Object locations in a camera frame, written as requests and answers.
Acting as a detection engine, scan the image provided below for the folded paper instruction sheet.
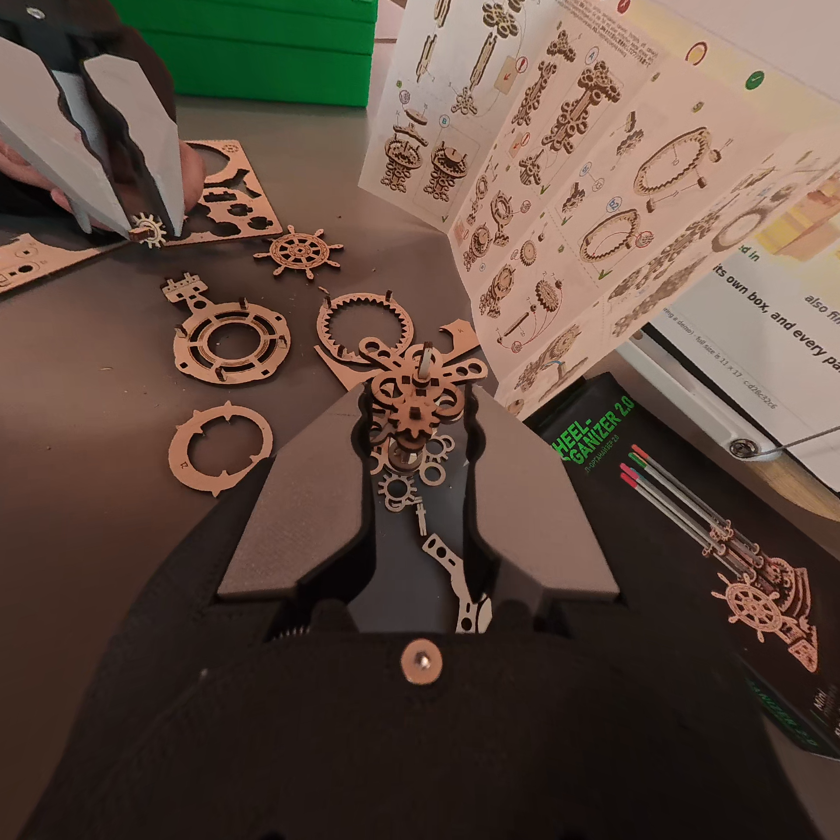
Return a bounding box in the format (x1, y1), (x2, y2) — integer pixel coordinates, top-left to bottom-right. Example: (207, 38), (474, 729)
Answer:
(357, 0), (840, 421)

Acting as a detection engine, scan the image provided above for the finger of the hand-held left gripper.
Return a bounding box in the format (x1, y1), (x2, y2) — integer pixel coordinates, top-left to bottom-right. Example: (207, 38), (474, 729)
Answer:
(0, 34), (139, 240)
(79, 54), (186, 240)

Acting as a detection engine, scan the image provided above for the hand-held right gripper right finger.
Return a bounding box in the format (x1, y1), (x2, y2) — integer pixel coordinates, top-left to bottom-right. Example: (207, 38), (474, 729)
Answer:
(465, 384), (622, 608)

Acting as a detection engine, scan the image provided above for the person's left hand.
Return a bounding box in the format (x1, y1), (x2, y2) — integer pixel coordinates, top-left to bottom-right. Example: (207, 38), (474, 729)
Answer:
(0, 138), (206, 232)

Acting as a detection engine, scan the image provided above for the curved wooden part with holes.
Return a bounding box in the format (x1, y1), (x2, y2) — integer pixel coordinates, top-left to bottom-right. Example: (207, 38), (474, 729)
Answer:
(422, 533), (493, 635)

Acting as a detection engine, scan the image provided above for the small wooden gear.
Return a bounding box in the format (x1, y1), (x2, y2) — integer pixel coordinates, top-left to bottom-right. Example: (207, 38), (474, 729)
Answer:
(128, 213), (168, 250)

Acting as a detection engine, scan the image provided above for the wooden toothed ring part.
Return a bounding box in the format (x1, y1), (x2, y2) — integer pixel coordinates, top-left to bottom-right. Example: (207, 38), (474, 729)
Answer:
(315, 289), (490, 389)

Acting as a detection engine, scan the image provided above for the wooden parts sheet with cutouts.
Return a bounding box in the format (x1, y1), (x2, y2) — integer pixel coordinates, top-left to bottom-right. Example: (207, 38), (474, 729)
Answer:
(180, 140), (284, 249)

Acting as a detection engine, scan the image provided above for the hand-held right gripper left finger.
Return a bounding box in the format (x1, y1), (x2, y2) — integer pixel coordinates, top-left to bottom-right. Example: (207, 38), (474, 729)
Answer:
(215, 386), (368, 605)

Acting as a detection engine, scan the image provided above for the black product box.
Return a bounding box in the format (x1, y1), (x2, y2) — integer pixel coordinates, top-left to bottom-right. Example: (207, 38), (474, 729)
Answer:
(525, 371), (840, 762)

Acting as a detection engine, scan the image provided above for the wooden ship wheel part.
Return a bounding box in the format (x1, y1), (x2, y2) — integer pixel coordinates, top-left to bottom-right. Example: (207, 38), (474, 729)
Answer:
(252, 226), (345, 284)

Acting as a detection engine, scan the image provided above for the flat wooden ring part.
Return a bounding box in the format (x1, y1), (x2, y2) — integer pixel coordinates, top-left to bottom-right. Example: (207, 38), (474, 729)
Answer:
(167, 400), (275, 500)

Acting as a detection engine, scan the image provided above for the wooden strip sheet offcut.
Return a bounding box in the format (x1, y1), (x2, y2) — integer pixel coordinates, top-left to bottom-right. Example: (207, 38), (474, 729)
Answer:
(0, 231), (132, 298)

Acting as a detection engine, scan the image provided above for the wooden flower-plate assembly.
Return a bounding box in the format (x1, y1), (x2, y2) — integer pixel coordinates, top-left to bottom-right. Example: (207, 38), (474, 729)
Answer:
(356, 336), (491, 514)

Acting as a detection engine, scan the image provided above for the thin metal wire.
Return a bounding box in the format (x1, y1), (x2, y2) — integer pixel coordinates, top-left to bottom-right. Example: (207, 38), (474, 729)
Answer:
(755, 420), (840, 455)

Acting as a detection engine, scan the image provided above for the wooden round frame part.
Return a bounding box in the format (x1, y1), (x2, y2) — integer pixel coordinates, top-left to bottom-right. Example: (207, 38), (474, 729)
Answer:
(161, 272), (293, 387)

